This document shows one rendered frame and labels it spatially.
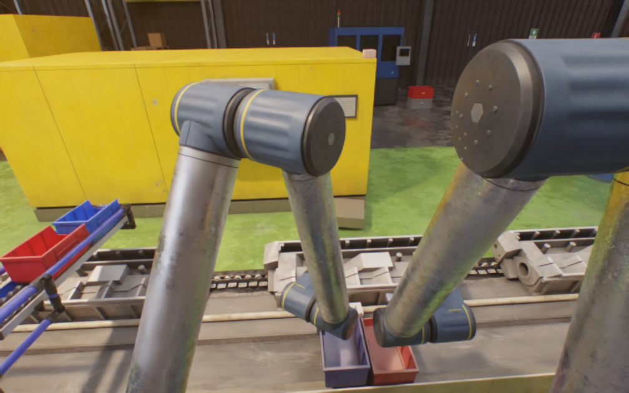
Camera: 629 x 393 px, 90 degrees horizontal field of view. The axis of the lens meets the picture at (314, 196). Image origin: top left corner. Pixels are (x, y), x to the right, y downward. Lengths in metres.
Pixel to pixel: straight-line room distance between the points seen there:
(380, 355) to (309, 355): 0.35
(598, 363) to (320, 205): 0.51
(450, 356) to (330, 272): 1.08
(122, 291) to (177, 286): 1.30
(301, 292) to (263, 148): 0.69
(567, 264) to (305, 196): 1.93
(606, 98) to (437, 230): 0.28
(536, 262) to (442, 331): 1.33
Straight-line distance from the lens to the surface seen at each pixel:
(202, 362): 1.78
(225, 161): 0.70
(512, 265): 2.35
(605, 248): 0.61
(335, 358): 1.64
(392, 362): 1.72
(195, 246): 0.72
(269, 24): 12.74
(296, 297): 1.17
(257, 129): 0.59
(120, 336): 2.05
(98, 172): 4.53
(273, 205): 4.13
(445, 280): 0.64
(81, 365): 2.03
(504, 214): 0.49
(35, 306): 1.68
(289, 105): 0.57
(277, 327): 1.82
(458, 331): 1.03
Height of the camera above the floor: 2.16
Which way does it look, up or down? 29 degrees down
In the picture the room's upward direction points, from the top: 1 degrees counter-clockwise
